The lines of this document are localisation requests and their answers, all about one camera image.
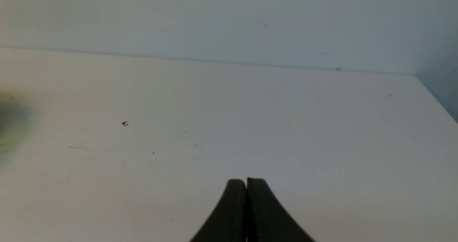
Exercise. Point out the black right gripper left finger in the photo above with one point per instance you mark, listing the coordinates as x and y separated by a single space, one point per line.
226 221

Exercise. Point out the green leaf-shaped plate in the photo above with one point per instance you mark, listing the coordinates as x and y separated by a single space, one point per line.
16 117

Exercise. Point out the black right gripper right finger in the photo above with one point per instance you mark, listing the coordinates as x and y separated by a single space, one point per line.
267 219

